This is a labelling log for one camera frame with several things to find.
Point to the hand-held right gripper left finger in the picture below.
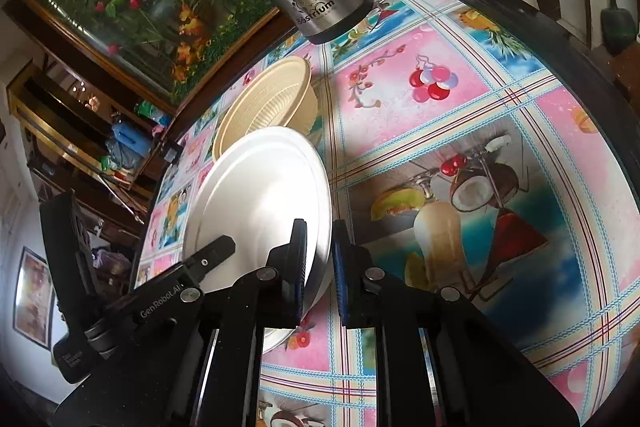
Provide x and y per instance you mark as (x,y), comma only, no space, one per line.
(300,259)

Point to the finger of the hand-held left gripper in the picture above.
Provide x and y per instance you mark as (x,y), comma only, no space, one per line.
(207,254)

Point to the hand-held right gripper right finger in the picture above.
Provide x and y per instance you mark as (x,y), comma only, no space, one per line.
(340,267)

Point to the large white plate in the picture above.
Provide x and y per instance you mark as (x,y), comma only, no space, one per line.
(250,217)

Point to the small black box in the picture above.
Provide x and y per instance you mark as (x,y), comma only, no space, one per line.
(172,154)

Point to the blue bag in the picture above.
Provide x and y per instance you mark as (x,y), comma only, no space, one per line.
(127,144)

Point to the wooden glass display cabinet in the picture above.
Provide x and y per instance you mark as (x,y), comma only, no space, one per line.
(55,122)

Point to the green packet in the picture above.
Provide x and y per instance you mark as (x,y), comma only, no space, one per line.
(146,109)

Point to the fruit printed tablecloth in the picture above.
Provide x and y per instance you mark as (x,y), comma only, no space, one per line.
(475,147)

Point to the dark green vase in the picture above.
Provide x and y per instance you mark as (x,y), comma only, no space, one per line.
(619,22)

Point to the framed wall picture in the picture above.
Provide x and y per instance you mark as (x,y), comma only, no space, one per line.
(34,297)

